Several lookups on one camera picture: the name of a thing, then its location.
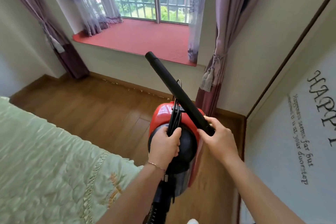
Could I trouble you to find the person's right hand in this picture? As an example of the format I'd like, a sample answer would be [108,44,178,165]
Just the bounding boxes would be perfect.
[197,115,246,167]

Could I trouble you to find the wooden skirting board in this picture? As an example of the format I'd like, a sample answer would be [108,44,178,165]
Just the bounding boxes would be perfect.
[9,71,247,127]

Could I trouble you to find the sheer patterned curtain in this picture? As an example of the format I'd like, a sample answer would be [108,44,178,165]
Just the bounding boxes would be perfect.
[187,0,210,65]
[59,0,123,37]

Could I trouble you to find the thin silver bracelet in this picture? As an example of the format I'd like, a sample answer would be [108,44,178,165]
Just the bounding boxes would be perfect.
[145,161,166,172]

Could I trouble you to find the black power cord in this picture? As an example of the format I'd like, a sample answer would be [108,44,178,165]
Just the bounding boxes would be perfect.
[161,79,184,183]

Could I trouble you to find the white lettered wardrobe door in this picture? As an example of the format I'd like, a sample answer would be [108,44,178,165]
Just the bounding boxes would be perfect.
[240,0,336,224]

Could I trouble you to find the white paper scraps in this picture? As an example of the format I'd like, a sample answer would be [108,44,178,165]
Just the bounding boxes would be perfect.
[101,79,173,101]

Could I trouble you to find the person's left hand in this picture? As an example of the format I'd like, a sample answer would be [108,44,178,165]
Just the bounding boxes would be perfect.
[148,126,182,170]

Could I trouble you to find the person's left forearm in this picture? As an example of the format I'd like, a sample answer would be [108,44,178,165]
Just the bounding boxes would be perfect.
[96,163,166,224]

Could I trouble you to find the pale green bedspread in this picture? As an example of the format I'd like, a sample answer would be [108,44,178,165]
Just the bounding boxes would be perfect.
[0,96,144,224]

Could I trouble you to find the red window seat cushion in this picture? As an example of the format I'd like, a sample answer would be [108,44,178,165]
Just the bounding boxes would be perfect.
[72,18,198,67]

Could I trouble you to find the person's right forearm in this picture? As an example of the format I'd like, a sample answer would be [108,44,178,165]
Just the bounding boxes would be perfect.
[227,159,306,224]

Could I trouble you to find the grey tasselled curtain tie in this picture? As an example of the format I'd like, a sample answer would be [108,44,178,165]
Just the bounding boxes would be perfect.
[201,53,227,92]

